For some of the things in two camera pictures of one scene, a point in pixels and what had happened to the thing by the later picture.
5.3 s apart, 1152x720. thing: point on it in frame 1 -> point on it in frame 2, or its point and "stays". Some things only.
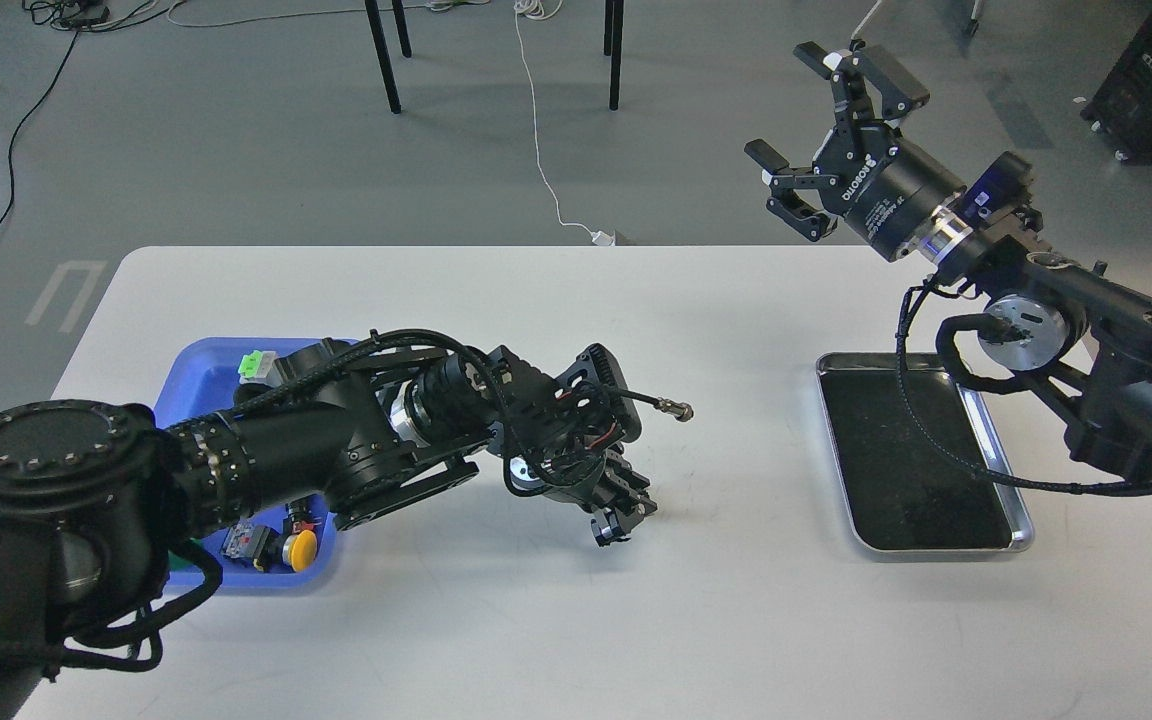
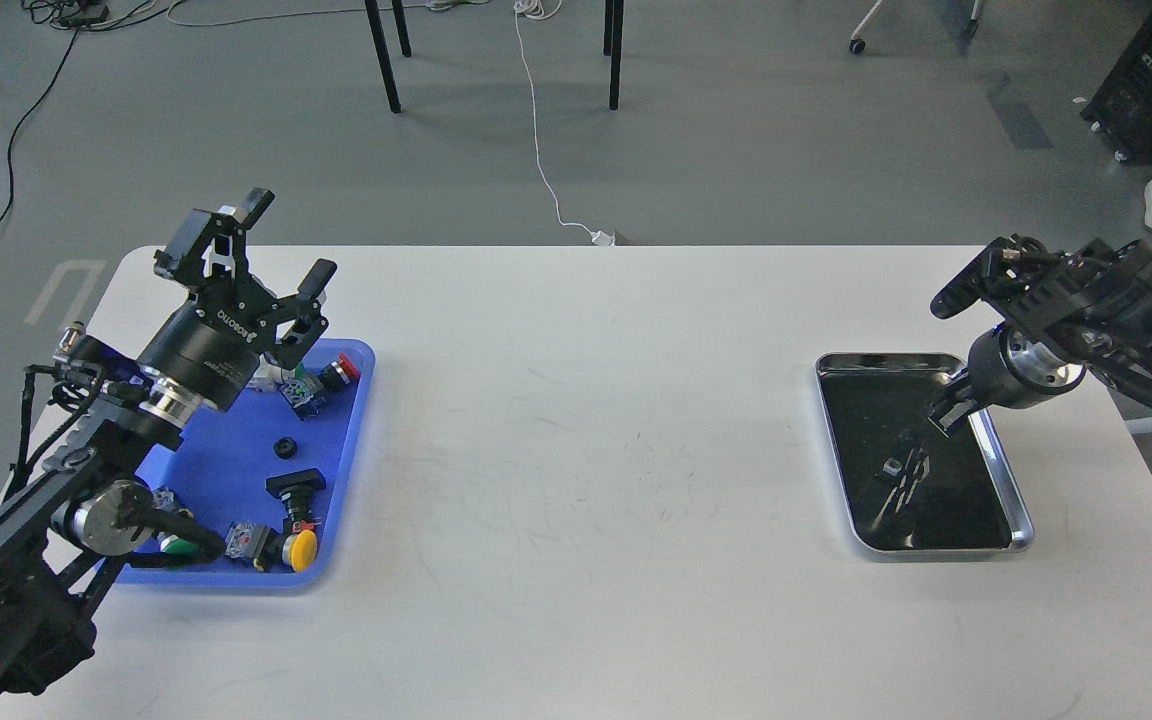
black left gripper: [601, 481] -> [213, 349]
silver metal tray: [899, 491] stays
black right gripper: [887, 186] -> [1005, 371]
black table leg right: [613, 25] stays
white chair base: [857, 44] stays
